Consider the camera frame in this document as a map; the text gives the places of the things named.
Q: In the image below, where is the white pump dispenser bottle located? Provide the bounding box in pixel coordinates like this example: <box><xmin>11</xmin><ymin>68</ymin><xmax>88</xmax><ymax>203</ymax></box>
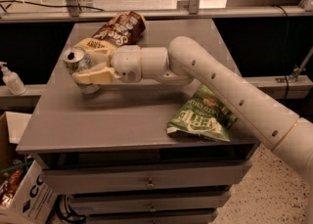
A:
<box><xmin>0</xmin><ymin>62</ymin><xmax>26</xmax><ymax>95</ymax></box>

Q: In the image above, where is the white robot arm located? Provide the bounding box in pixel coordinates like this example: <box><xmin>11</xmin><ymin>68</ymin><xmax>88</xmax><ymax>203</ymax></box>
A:
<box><xmin>64</xmin><ymin>36</ymin><xmax>313</xmax><ymax>184</ymax></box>

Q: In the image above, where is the grey drawer cabinet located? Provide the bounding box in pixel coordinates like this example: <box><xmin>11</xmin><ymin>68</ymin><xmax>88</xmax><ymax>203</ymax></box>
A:
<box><xmin>15</xmin><ymin>18</ymin><xmax>262</xmax><ymax>224</ymax></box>

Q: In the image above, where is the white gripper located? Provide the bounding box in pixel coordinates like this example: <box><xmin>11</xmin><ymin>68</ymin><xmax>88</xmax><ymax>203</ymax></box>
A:
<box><xmin>72</xmin><ymin>37</ymin><xmax>142</xmax><ymax>85</ymax></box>

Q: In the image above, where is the green kettle chip bag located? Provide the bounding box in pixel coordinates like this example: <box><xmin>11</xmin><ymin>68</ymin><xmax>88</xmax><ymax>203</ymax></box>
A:
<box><xmin>166</xmin><ymin>84</ymin><xmax>237</xmax><ymax>142</ymax></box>

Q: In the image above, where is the brown snack chip bag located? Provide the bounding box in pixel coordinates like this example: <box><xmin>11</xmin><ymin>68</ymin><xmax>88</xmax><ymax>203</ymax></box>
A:
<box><xmin>73</xmin><ymin>10</ymin><xmax>147</xmax><ymax>56</ymax></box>

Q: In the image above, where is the white cardboard box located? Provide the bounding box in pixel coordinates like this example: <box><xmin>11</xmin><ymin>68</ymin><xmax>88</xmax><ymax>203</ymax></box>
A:
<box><xmin>0</xmin><ymin>112</ymin><xmax>57</xmax><ymax>224</ymax></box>

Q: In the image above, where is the black cable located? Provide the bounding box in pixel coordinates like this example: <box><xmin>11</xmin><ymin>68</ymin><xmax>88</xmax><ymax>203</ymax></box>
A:
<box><xmin>0</xmin><ymin>0</ymin><xmax>105</xmax><ymax>13</ymax></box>

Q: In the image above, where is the metal frame rail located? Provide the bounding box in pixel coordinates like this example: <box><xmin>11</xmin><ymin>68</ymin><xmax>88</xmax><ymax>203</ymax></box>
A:
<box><xmin>0</xmin><ymin>6</ymin><xmax>313</xmax><ymax>23</ymax></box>

